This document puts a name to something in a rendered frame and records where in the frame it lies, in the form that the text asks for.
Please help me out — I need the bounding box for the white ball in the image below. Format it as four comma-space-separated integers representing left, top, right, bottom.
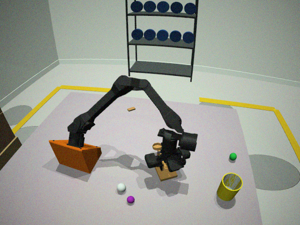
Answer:
117, 183, 126, 192

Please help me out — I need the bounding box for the purple ball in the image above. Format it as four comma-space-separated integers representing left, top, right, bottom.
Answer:
127, 196, 135, 203

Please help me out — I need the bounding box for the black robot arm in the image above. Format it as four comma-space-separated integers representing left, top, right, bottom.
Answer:
67, 75, 198, 172

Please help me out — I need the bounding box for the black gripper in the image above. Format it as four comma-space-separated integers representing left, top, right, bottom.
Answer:
144, 143, 191, 170

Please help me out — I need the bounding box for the yellow cup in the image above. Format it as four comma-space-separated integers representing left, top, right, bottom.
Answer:
217, 172, 243, 202

